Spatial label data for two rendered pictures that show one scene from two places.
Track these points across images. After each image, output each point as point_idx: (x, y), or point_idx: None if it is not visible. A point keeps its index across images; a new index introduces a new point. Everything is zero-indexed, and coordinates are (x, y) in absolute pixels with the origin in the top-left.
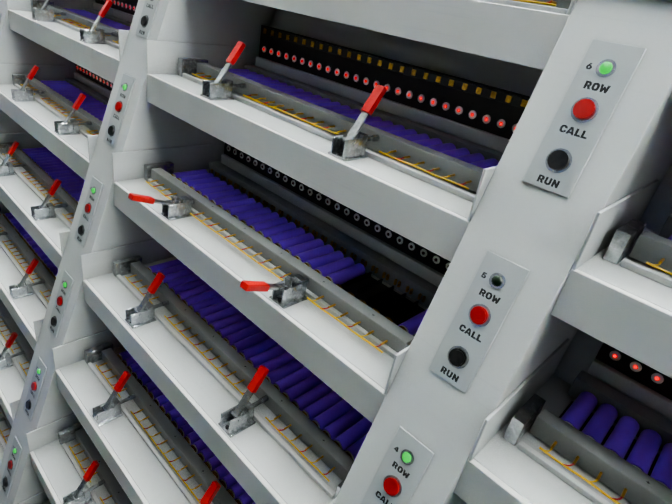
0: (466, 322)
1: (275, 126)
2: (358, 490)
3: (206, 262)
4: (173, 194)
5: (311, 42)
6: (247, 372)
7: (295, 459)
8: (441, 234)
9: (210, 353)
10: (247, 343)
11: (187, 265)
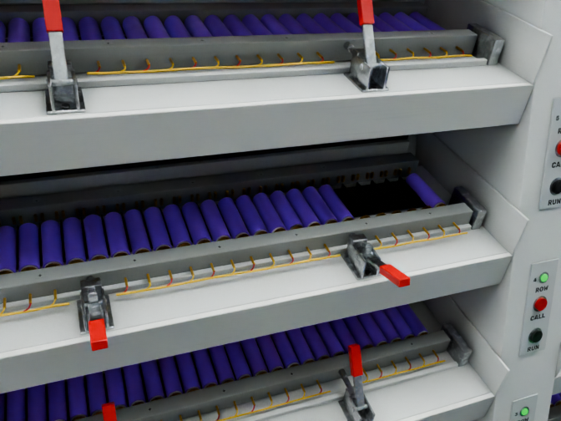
0: (555, 159)
1: (245, 94)
2: (516, 331)
3: (240, 318)
4: (31, 299)
5: None
6: (302, 374)
7: (414, 377)
8: (508, 107)
9: (231, 408)
10: (245, 360)
11: (190, 349)
